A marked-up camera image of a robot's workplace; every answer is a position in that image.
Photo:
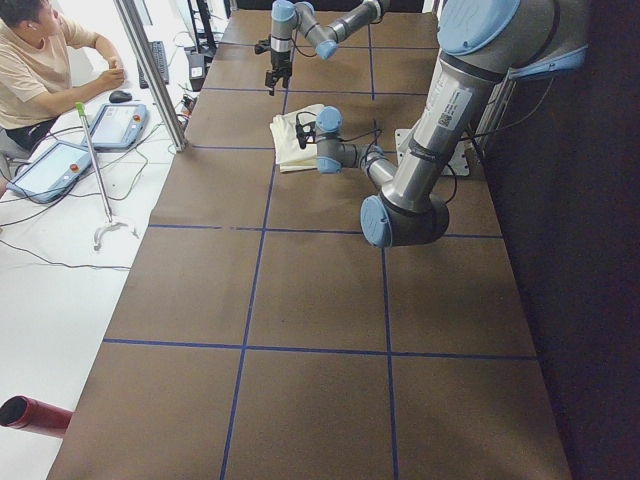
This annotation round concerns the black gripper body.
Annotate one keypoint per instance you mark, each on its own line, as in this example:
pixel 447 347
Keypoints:
pixel 277 60

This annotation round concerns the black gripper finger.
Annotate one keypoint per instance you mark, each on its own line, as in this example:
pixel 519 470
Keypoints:
pixel 284 80
pixel 270 82

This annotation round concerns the cream long sleeve shirt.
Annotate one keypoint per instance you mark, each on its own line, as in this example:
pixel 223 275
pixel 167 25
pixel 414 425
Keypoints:
pixel 290 157

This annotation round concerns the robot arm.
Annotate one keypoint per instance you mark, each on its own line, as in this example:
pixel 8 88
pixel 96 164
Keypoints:
pixel 481 43
pixel 288 17

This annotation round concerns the black box with label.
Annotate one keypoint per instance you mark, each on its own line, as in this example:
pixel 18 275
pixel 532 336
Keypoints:
pixel 197 70

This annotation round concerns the black computer mouse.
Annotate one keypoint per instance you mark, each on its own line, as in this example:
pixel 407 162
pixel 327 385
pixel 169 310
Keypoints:
pixel 120 96

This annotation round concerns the far blue teach pendant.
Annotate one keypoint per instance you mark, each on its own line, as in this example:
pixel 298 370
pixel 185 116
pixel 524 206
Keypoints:
pixel 118 126

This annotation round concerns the blue teach pendant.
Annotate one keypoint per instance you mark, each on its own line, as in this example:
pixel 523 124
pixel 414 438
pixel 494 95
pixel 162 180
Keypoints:
pixel 52 174
pixel 118 126

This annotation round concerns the white reacher grabber stick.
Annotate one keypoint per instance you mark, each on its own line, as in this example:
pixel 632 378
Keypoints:
pixel 113 222

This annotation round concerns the seated person in beige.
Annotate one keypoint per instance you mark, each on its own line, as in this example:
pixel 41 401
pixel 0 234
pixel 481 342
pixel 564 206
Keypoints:
pixel 36 85

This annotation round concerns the near blue teach pendant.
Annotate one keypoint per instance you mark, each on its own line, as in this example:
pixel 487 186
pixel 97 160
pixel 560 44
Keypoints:
pixel 52 174

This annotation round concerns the red cylinder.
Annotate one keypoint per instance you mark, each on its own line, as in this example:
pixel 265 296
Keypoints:
pixel 34 416

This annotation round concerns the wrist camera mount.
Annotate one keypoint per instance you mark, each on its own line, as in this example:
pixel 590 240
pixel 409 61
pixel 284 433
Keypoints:
pixel 262 46
pixel 305 134

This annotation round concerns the aluminium frame post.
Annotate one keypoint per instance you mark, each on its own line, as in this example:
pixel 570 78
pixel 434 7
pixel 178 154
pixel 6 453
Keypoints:
pixel 139 42

